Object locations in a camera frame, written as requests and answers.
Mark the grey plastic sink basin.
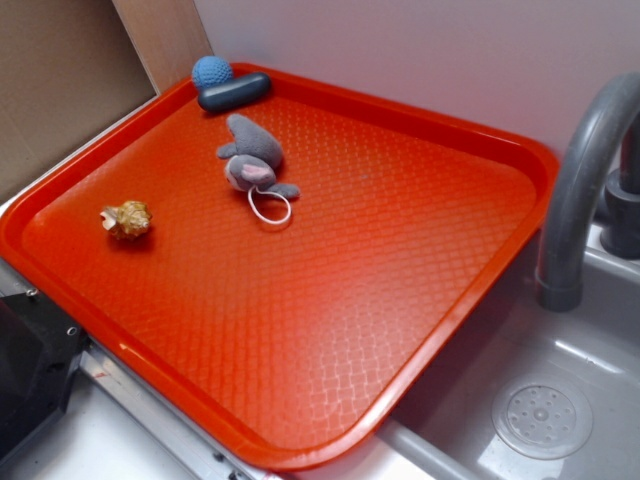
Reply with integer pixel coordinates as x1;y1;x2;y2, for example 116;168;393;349
379;227;639;479

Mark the tan spiky seashell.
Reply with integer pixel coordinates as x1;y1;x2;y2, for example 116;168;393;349
100;200;152;240

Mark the wooden board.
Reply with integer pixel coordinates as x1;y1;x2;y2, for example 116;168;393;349
113;0;213;94

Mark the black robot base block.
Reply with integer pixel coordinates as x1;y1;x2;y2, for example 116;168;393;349
1;293;87;464

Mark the brown cardboard panel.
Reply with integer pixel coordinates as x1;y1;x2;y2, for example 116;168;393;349
1;1;155;201

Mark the dark grey faucet handle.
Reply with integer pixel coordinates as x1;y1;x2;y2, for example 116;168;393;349
600;119;639;260

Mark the grey curved faucet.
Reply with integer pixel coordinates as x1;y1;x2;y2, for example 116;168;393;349
535;72;639;312

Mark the blue textured ball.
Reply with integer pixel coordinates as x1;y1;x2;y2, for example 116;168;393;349
191;56;233;91

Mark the red plastic tray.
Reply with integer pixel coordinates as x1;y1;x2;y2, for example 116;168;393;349
1;71;558;472

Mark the grey plush mouse toy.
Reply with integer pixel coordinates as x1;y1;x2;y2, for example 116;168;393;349
217;113;301;226

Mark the dark grey oblong block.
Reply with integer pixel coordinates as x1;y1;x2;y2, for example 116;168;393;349
197;72;272;113

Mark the round sink drain cover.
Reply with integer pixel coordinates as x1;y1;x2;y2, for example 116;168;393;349
491;381;593;460

